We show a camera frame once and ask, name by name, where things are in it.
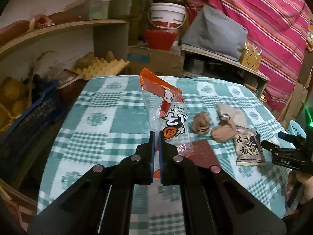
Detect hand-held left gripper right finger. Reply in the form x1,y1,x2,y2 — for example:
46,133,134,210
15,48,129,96
158,131,287,235

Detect maroon packet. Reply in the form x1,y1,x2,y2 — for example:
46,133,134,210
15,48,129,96
180,139,222,169

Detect clear red printed snack wrapper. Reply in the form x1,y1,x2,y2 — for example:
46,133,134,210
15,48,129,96
139,68,194,157

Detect low wooden cabinet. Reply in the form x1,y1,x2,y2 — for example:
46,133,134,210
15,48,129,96
181,44,271,98

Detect clear plastic container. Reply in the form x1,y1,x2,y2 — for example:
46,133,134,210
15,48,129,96
84,0,110,20

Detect steel pot inside cabinet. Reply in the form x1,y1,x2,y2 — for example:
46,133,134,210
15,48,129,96
189,59,206,74

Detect yellow egg carton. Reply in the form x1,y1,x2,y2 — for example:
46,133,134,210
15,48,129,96
76,57,130,81

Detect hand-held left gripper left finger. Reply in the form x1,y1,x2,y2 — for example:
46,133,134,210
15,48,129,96
27,131,156,235

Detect green checkered tablecloth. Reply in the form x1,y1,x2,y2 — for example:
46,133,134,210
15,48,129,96
37,75,297,235

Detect brown printed snack packet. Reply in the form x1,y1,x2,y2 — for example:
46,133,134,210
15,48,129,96
232,125,266,166

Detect grey cushion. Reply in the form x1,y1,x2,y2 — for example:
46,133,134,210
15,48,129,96
182,5,248,61

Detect dark blue plastic crate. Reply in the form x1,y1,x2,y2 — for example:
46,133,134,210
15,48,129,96
0,80,66,184

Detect red striped cloth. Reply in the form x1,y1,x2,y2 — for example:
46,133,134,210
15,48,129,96
186,0,310,108

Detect brown paper ball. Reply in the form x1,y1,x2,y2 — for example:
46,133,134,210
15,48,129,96
193,111,210,135

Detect yellow net bag of potatoes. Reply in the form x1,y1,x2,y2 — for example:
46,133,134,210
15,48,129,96
0,77,27,130

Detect red plastic basin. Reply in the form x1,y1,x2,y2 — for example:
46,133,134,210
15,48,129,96
144,29,178,51

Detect white plastic bucket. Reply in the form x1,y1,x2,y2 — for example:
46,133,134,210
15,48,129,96
149,2,187,30

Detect person's right hand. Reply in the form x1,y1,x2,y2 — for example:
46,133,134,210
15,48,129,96
287,170,313,211

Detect yellow utensil holder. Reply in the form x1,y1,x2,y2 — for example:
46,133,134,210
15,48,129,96
239,43,263,72

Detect light blue plastic basket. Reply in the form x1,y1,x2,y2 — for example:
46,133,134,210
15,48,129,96
287,120,306,142

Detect wooden shelf unit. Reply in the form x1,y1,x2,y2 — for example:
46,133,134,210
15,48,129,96
0,0,134,108

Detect cardboard box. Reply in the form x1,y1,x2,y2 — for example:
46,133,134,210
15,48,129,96
127,45,184,77

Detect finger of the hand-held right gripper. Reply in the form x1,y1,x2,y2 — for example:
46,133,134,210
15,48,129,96
261,139,297,156
278,131,305,143

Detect red net bag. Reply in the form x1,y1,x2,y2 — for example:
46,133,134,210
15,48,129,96
0,21,32,46
46,12,81,23

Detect tan knotted bag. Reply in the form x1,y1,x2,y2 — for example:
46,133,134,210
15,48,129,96
211,102,245,143

